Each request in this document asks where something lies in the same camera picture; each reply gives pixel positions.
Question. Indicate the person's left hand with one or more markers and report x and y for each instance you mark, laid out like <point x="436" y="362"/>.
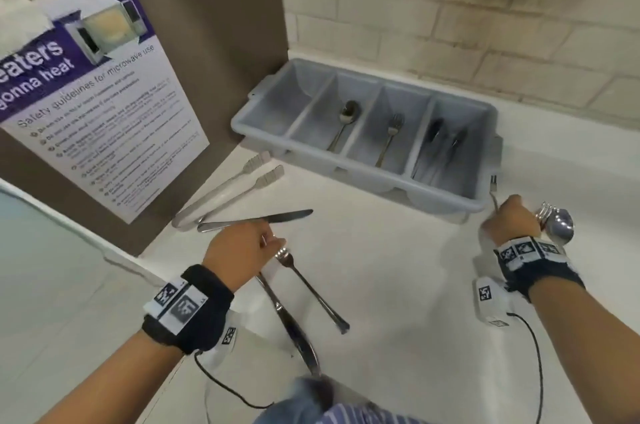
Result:
<point x="240" y="253"/>

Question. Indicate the person's right hand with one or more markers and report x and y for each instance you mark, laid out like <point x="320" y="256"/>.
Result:
<point x="510" y="223"/>

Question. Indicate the spoon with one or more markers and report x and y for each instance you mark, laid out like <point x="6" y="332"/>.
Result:
<point x="562" y="228"/>
<point x="349" y="111"/>

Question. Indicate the large white-tipped tongs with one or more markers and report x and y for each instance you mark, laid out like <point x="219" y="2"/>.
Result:
<point x="270" y="176"/>

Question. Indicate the grey cutlery tray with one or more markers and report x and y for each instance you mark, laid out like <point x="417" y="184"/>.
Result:
<point x="310" y="108"/>

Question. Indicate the person's right forearm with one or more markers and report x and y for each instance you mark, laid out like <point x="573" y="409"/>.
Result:
<point x="590" y="338"/>

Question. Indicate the person's left forearm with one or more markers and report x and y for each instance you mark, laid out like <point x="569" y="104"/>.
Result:
<point x="115" y="383"/>

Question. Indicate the white countertop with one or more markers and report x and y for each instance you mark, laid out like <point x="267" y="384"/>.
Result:
<point x="410" y="288"/>

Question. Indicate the black right wristband with markers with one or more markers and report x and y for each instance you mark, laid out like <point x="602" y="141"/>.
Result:
<point x="540" y="266"/>

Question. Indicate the black wristband with markers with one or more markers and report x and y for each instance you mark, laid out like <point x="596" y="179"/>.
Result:
<point x="190" y="308"/>
<point x="540" y="266"/>

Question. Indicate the black left wristband with markers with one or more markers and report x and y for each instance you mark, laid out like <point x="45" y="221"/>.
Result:
<point x="190" y="308"/>

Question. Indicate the purple and white poster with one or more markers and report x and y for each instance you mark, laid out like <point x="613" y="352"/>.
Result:
<point x="120" y="128"/>

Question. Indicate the blue striped shirt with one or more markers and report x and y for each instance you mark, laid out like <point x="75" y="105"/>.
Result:
<point x="370" y="413"/>

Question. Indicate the brown cabinet side panel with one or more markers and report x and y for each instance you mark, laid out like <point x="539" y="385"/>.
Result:
<point x="200" y="13"/>

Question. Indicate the white crumpled paper towel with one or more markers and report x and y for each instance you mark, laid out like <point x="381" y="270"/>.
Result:
<point x="20" y="21"/>

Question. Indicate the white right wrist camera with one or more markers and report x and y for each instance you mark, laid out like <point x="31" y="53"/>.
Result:
<point x="490" y="301"/>

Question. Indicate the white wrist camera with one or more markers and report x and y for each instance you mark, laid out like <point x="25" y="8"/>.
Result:
<point x="226" y="343"/>
<point x="490" y="301"/>

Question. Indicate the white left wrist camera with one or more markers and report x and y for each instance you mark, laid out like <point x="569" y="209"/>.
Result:
<point x="226" y="343"/>

